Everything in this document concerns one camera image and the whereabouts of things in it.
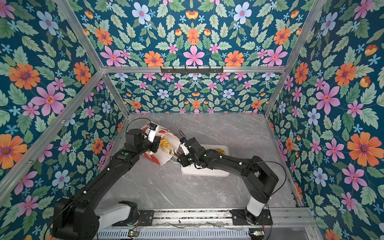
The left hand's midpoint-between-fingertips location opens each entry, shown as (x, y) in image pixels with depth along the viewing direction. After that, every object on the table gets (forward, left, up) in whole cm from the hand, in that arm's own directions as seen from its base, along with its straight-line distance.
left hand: (160, 133), depth 80 cm
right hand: (-10, -9, -11) cm, 17 cm away
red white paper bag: (-5, +3, -18) cm, 18 cm away
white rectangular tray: (-14, -16, -20) cm, 29 cm away
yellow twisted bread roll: (+2, +1, -14) cm, 14 cm away
